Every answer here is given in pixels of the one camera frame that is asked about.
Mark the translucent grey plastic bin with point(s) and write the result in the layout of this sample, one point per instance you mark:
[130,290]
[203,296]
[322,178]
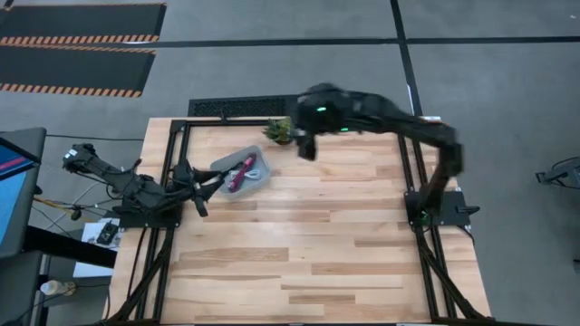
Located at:
[258,181]

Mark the potted succulent plant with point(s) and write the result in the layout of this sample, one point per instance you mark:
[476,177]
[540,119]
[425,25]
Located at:
[277,131]

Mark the black handheld controller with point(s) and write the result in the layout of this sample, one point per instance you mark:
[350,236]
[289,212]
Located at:
[108,233]

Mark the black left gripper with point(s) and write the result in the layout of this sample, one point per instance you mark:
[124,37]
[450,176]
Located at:
[183,181]

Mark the monitor with blue screen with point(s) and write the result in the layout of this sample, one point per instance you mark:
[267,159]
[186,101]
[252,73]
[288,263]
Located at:
[13,194]

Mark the white paper sheet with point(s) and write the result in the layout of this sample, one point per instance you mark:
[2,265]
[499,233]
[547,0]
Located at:
[90,267]

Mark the black hazard-striped floor mat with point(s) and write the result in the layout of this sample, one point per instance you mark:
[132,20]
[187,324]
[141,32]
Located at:
[81,20]
[68,68]

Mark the black perforated floor panel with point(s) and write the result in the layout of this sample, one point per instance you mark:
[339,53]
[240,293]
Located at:
[240,107]

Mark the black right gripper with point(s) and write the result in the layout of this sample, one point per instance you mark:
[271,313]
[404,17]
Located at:
[317,113]

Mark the black stand base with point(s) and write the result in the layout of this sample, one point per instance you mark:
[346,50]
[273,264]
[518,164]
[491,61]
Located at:
[562,174]

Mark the clear plastic bottle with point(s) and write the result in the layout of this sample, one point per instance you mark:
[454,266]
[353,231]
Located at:
[54,287]

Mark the white table sticker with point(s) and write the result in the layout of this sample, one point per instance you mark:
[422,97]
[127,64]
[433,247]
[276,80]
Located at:
[431,118]

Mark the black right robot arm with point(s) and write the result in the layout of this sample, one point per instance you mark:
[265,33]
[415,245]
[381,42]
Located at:
[408,124]

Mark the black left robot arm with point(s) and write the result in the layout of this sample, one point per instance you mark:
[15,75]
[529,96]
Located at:
[131,185]

